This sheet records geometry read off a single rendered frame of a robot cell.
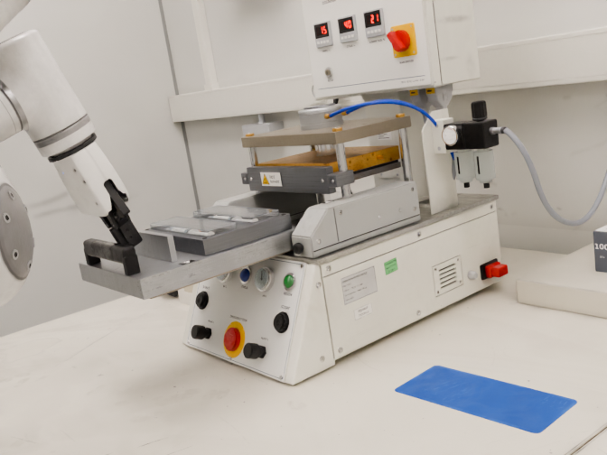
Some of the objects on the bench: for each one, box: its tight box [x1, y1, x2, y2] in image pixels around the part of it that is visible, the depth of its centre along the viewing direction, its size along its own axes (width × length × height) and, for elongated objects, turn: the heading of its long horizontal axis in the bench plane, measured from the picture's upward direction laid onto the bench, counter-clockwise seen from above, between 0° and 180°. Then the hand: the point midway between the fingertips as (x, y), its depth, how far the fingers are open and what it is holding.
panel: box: [186, 257, 307, 383], centre depth 120 cm, size 2×30×19 cm, turn 75°
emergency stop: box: [224, 328, 240, 351], centre depth 120 cm, size 2×4×4 cm, turn 75°
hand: (126, 235), depth 107 cm, fingers closed
